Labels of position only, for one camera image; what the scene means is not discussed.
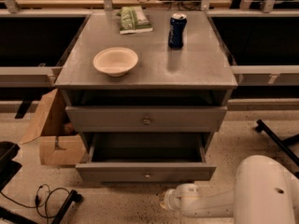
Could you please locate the green snack bag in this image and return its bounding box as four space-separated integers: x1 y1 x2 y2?
117 6 153 35

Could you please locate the grey top drawer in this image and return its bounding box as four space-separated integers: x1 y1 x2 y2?
65 105 227 133

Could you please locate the black stand leg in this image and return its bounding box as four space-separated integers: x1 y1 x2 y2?
51 189 83 224

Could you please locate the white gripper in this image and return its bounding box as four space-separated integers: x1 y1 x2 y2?
159 184 200 214

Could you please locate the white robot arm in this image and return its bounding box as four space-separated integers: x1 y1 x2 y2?
160 155 299 224

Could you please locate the grey drawer cabinet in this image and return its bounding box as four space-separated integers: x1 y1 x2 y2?
53 9 239 154

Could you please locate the black cable on floor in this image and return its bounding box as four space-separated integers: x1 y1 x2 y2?
0 184 72 219

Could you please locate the grey drawer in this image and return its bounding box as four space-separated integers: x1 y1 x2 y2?
65 105 227 133
76 133 216 183

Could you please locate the blue soda can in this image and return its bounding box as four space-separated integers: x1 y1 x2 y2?
168 13 187 49

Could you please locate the white paper bowl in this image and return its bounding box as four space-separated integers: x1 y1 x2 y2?
93 48 138 77

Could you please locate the brown cardboard box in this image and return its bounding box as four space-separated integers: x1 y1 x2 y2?
21 89 86 166

